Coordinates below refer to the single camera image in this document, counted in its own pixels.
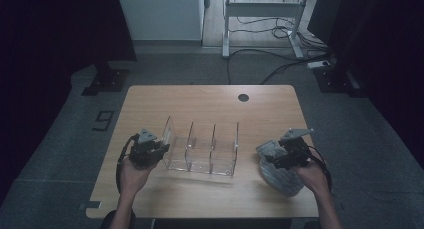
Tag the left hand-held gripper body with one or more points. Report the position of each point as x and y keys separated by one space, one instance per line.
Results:
x=143 y=154

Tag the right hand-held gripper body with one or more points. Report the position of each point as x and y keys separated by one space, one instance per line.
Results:
x=296 y=154

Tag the grey striped cloth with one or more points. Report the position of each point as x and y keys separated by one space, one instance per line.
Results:
x=280 y=182

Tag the clear acrylic divided organizer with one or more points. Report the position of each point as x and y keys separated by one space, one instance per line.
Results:
x=200 y=155

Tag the person's left hand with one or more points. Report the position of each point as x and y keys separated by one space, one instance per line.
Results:
x=133 y=180

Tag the person's right hand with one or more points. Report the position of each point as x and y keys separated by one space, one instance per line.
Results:
x=315 y=179

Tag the black table grommet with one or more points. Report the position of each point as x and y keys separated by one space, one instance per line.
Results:
x=243 y=97

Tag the black stand base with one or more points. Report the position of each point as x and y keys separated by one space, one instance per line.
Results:
x=336 y=82
x=108 y=80

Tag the white power strip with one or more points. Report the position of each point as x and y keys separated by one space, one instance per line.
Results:
x=318 y=64

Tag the dark curtain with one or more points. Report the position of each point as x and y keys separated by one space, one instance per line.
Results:
x=40 y=55
x=393 y=55

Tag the white desk frame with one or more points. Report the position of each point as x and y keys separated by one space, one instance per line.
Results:
x=263 y=9

